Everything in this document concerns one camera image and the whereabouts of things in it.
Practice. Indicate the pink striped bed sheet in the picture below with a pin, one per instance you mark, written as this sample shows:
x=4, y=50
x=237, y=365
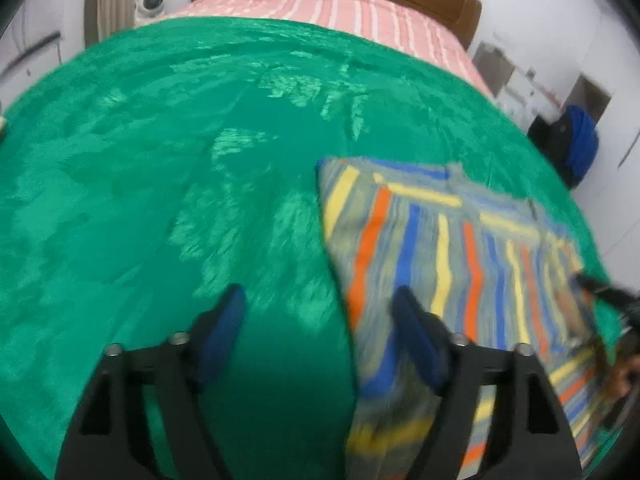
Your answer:
x=350, y=15

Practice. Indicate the green patterned blanket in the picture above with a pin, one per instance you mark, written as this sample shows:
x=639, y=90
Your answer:
x=150, y=160

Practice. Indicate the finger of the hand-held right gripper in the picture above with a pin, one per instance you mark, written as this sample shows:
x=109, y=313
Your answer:
x=600, y=287

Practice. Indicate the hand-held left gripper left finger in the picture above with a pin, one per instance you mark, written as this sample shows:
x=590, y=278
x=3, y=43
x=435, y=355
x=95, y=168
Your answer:
x=225, y=330

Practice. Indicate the striped knit sweater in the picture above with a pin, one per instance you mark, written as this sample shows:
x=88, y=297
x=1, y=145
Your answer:
x=450, y=240

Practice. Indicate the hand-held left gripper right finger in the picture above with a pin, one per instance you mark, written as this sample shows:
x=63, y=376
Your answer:
x=415, y=340

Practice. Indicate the white drawer cabinet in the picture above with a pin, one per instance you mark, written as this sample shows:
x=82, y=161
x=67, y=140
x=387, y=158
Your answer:
x=30, y=75

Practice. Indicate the blue jacket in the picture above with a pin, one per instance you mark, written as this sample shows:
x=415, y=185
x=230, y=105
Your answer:
x=582, y=140

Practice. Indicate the white security camera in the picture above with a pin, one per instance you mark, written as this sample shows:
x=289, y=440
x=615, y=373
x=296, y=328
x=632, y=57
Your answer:
x=151, y=5

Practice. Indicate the person's right hand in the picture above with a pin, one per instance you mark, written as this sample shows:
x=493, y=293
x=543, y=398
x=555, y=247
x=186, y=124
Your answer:
x=622, y=375

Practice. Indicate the beige curtain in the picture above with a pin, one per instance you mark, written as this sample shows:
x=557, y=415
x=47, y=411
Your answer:
x=110, y=0

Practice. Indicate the white desk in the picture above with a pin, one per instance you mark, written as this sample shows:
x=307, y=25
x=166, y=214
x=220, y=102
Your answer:
x=520, y=90

